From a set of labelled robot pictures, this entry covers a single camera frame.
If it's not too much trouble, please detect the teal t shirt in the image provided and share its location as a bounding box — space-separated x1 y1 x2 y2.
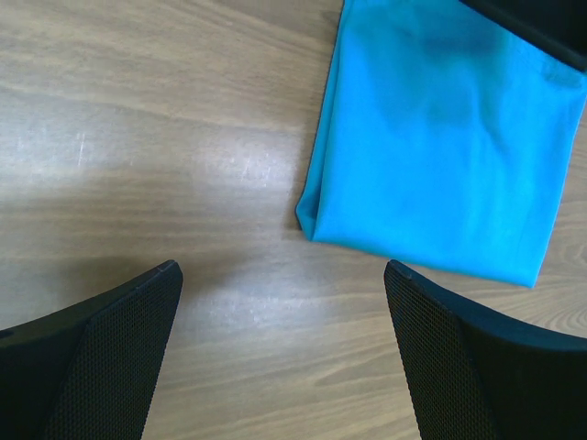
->
296 1 586 287

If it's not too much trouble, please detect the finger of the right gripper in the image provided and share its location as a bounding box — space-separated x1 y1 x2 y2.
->
462 0 586 72

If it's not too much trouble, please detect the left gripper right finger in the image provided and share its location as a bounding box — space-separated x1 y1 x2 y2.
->
384 260 586 439

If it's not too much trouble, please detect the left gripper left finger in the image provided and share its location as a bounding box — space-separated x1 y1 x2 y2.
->
1 260 183 439

